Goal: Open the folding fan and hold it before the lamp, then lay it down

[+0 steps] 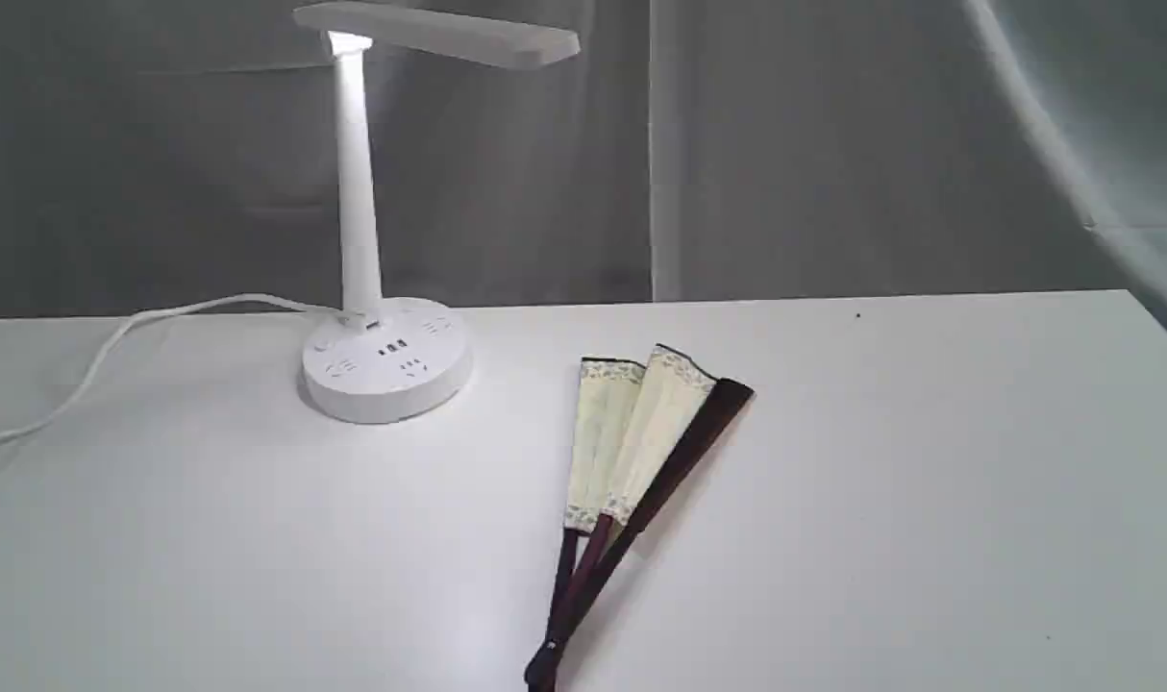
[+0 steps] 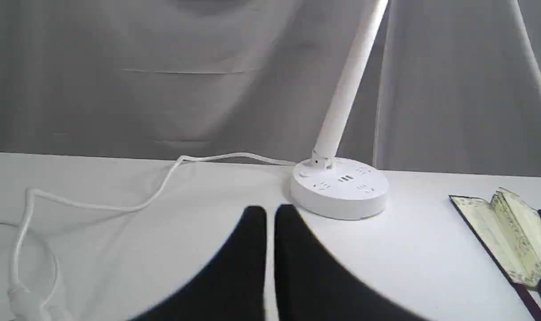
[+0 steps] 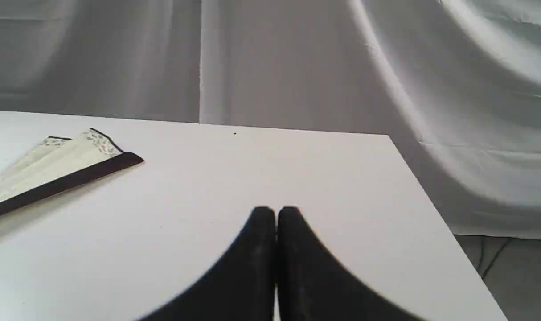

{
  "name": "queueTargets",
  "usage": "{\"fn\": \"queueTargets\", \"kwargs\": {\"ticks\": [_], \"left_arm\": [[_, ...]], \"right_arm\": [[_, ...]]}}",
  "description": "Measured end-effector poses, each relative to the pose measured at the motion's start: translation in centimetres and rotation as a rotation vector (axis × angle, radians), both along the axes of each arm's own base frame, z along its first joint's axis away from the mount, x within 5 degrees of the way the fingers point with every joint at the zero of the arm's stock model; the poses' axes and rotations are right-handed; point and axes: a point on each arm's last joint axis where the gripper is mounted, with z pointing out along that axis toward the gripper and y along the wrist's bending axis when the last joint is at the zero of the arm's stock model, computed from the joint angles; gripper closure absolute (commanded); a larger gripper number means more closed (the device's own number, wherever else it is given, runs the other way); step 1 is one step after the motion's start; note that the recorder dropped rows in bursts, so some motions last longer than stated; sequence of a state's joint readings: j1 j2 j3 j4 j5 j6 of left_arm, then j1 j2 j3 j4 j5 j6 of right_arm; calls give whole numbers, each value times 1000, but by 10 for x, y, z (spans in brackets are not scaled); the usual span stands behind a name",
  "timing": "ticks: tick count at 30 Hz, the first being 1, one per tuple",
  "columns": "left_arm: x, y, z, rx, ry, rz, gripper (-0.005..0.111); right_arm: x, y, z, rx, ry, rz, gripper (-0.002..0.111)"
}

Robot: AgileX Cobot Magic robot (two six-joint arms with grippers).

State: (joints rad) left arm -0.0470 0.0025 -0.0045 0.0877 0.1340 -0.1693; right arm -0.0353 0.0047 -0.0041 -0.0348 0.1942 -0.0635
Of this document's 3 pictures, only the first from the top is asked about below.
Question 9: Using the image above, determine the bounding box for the cream paper folding fan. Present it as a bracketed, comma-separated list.
[525, 343, 755, 691]

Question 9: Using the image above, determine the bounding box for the white desk lamp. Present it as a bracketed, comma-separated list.
[292, 1, 581, 425]

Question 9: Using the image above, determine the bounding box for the white lamp power cable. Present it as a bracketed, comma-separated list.
[0, 294, 342, 446]

